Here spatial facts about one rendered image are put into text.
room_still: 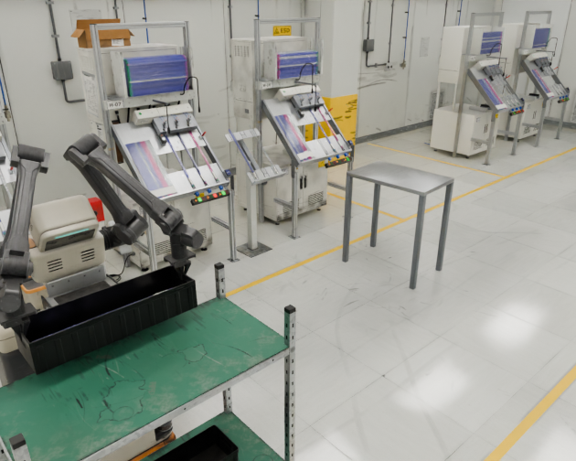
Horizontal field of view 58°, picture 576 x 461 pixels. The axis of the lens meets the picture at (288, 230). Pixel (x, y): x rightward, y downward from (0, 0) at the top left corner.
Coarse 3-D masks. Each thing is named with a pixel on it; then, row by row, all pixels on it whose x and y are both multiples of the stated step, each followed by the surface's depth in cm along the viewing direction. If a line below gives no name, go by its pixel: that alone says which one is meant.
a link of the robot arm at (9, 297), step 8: (0, 264) 147; (32, 264) 152; (0, 272) 148; (8, 280) 148; (16, 280) 149; (24, 280) 152; (8, 288) 144; (16, 288) 145; (0, 296) 144; (8, 296) 143; (16, 296) 144; (0, 304) 143; (8, 304) 144; (16, 304) 145; (8, 312) 145
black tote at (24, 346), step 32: (128, 288) 188; (160, 288) 198; (192, 288) 187; (32, 320) 168; (64, 320) 175; (96, 320) 165; (128, 320) 173; (160, 320) 181; (32, 352) 153; (64, 352) 160
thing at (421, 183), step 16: (352, 176) 410; (368, 176) 403; (384, 176) 403; (400, 176) 403; (416, 176) 403; (432, 176) 403; (416, 192) 373; (448, 192) 401; (448, 208) 406; (416, 224) 382; (416, 240) 386; (416, 256) 390; (416, 272) 396
